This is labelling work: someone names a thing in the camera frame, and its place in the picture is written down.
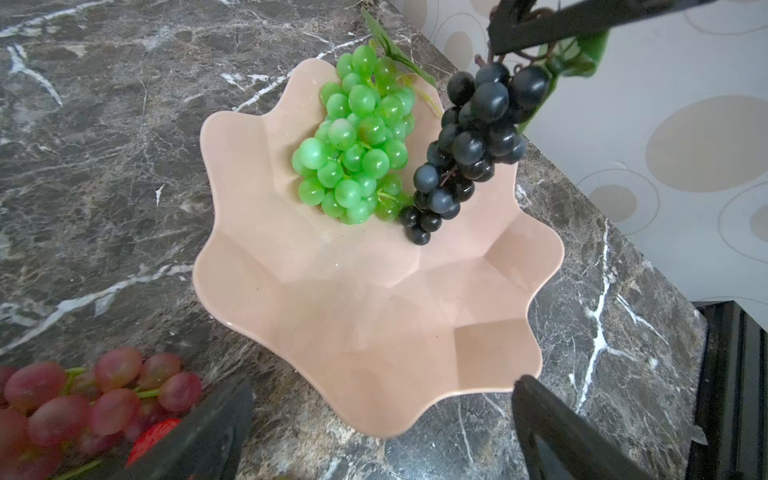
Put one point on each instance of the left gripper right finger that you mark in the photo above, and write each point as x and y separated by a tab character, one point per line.
558	444

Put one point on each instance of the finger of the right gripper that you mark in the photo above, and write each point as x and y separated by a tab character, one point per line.
517	25

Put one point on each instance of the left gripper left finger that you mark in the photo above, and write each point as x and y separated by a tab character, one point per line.
207	443

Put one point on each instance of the black fake grape bunch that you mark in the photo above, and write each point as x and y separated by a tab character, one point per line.
484	128

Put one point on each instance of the pink scalloped fruit bowl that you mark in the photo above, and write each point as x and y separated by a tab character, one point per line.
381	327

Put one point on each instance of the green fake grape bunch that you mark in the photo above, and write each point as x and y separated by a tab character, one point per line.
351	168

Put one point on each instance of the fake strawberry by grapes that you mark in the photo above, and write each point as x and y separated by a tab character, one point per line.
147	440

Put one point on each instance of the red fake grape bunch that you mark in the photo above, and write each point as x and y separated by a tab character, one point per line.
59	423

